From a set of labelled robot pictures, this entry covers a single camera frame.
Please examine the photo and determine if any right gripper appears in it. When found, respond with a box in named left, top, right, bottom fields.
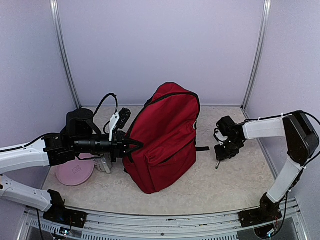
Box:
left=214, top=137, right=242, bottom=161

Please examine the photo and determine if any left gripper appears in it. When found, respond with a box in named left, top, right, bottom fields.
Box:
left=73, top=130, right=144, bottom=163

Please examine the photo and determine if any red backpack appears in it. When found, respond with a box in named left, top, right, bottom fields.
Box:
left=122, top=82, right=210, bottom=194

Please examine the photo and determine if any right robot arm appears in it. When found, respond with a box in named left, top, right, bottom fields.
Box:
left=213, top=110, right=320, bottom=222

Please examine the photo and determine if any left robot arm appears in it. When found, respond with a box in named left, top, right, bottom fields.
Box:
left=0, top=108, right=144, bottom=223

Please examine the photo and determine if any white patterned mug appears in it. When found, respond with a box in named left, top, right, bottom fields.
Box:
left=93, top=153, right=113, bottom=174

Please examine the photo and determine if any pink plate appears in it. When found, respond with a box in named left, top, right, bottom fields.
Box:
left=55, top=153, right=95, bottom=187

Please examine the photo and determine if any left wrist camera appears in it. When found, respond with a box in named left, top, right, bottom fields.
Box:
left=103, top=107, right=131, bottom=142

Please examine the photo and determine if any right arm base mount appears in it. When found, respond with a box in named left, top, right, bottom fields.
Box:
left=238, top=208, right=282, bottom=228

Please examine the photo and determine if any front aluminium rail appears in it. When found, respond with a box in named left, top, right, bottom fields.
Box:
left=16, top=198, right=310, bottom=240

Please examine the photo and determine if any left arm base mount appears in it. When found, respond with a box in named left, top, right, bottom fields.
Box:
left=43, top=208, right=87, bottom=229

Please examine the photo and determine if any right aluminium frame post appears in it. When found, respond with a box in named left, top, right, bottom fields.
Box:
left=241, top=0, right=272, bottom=112

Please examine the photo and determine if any aluminium frame post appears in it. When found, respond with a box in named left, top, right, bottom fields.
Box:
left=241, top=0, right=272, bottom=112
left=49, top=0, right=82, bottom=109

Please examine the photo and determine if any left aluminium frame post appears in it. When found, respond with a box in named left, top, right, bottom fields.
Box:
left=49, top=0, right=82, bottom=109

